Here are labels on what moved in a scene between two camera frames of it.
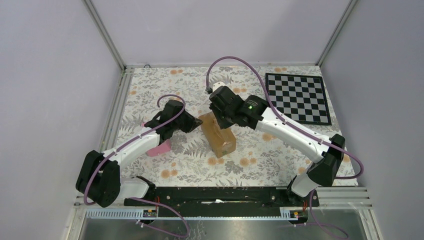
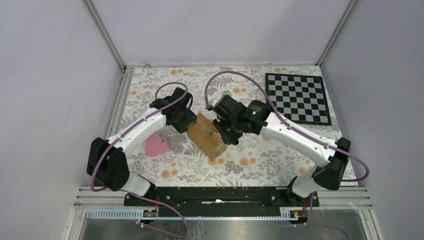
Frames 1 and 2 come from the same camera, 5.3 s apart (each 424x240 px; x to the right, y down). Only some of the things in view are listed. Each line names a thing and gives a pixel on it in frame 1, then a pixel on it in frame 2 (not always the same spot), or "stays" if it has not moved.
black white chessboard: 301,98 stays
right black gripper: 223,124 to 218,123
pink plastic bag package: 164,147 stays
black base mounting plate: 221,198 stays
